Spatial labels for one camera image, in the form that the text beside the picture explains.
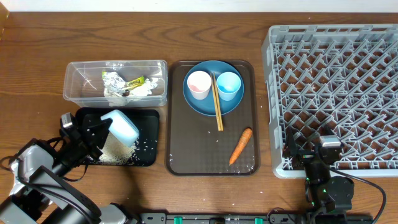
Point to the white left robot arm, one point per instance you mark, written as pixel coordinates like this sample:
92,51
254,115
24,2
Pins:
40,169

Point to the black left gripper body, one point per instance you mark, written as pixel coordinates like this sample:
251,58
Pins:
77,152

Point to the foil snack wrapper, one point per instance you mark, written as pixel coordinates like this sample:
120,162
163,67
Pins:
115,85

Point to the white tissue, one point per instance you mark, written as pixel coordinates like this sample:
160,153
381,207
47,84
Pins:
114,99
141,86

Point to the orange carrot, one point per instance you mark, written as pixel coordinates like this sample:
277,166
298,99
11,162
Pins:
243,140

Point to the grey dishwasher rack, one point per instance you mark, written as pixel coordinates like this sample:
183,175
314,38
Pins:
340,76

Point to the wooden chopstick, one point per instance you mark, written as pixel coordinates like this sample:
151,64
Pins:
215,103
217,100

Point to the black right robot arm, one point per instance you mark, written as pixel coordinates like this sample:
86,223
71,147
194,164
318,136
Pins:
330,196

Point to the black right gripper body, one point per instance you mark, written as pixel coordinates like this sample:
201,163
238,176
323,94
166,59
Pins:
316,173

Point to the dark blue plate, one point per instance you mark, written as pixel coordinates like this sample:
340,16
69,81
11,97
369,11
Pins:
206,106

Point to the light blue bowl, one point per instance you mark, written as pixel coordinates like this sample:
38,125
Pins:
122,128

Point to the black plastic tray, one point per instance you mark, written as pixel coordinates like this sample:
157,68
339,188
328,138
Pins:
147,121

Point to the clear plastic bin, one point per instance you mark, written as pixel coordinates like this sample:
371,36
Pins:
84,86

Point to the light blue cup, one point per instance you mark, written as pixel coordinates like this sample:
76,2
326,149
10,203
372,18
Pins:
228,84

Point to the pink cup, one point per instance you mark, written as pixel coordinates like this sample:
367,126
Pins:
199,83

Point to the brown serving tray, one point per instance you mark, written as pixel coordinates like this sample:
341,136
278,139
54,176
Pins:
194,144

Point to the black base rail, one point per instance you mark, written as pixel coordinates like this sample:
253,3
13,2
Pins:
275,218

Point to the pile of rice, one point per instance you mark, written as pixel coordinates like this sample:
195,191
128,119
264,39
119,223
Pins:
141,153

